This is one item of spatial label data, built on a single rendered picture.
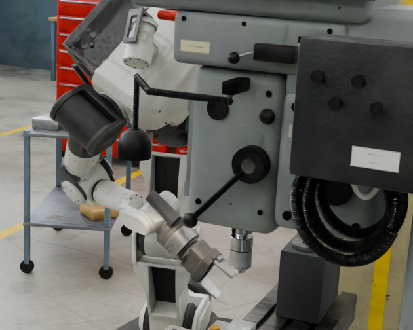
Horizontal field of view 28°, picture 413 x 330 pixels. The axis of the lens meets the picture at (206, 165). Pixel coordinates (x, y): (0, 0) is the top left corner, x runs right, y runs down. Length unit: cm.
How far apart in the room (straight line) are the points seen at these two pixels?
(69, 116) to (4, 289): 276
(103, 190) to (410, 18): 106
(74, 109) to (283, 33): 69
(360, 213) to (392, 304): 207
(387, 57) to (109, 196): 117
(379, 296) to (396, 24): 223
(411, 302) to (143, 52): 87
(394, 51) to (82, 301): 350
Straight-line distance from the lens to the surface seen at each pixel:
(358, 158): 122
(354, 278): 356
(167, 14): 181
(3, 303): 451
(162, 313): 259
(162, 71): 200
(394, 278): 352
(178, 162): 239
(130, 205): 216
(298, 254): 216
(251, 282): 484
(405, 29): 144
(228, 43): 152
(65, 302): 450
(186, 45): 156
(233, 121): 156
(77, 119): 200
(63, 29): 723
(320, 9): 145
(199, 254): 204
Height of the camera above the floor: 183
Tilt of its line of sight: 14 degrees down
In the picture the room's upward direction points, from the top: 3 degrees clockwise
